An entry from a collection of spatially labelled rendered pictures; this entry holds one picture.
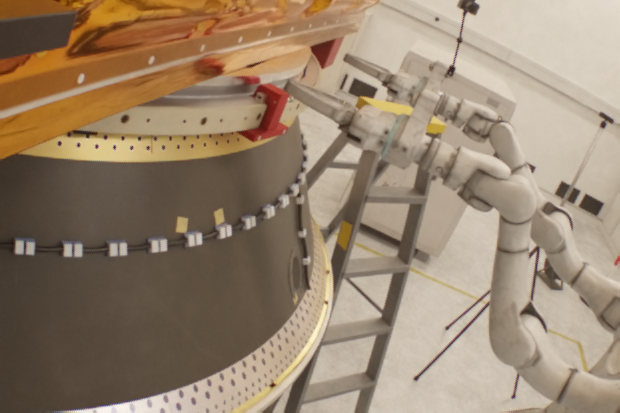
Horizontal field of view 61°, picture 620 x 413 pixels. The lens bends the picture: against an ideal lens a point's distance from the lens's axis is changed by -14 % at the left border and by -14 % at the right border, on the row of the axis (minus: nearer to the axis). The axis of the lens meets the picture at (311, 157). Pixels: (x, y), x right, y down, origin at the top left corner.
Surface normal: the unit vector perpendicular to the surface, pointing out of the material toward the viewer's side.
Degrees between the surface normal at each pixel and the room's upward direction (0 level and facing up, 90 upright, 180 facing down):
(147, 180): 62
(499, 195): 90
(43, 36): 90
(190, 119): 90
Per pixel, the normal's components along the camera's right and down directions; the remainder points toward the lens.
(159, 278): 0.77, 0.04
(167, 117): 0.66, 0.50
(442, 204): -0.23, 0.26
